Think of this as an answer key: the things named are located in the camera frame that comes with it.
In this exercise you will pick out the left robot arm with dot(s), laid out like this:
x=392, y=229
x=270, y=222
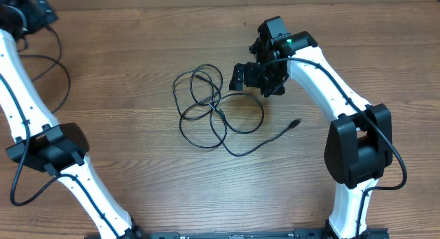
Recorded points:
x=42, y=143

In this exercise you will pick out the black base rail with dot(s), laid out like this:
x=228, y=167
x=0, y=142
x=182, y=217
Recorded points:
x=233, y=235

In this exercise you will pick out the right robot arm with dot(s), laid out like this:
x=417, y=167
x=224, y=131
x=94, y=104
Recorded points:
x=357, y=149

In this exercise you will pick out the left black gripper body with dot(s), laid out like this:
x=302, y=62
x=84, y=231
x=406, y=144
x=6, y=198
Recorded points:
x=36, y=16

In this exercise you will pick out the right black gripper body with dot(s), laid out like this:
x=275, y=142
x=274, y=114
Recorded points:
x=270, y=78

